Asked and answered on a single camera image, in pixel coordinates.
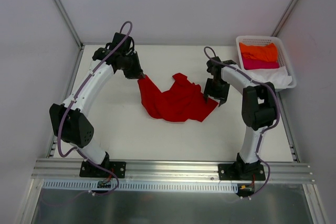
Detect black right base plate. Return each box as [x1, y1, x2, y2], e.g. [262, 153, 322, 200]
[218, 162, 266, 181]

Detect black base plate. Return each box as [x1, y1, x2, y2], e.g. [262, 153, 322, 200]
[79, 160, 126, 178]
[218, 162, 266, 181]

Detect red t-shirt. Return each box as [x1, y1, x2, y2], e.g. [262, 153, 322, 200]
[138, 73, 218, 123]

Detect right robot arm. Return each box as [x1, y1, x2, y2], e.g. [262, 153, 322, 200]
[203, 57, 280, 180]

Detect aluminium mounting rail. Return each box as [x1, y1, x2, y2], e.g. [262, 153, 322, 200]
[31, 158, 316, 184]

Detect orange t-shirt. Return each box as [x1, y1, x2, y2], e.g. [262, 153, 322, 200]
[239, 42, 278, 62]

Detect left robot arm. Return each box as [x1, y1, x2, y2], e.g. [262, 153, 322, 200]
[49, 33, 144, 178]

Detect white slotted cable duct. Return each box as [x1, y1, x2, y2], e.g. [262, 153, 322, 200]
[42, 179, 238, 194]

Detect white plastic basket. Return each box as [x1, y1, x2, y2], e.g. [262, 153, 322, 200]
[236, 35, 297, 92]

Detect white t-shirt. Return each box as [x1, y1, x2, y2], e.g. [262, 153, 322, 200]
[246, 67, 292, 89]

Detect magenta t-shirt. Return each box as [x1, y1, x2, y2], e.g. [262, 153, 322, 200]
[242, 57, 280, 70]

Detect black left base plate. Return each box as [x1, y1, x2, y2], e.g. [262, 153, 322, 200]
[79, 160, 126, 178]

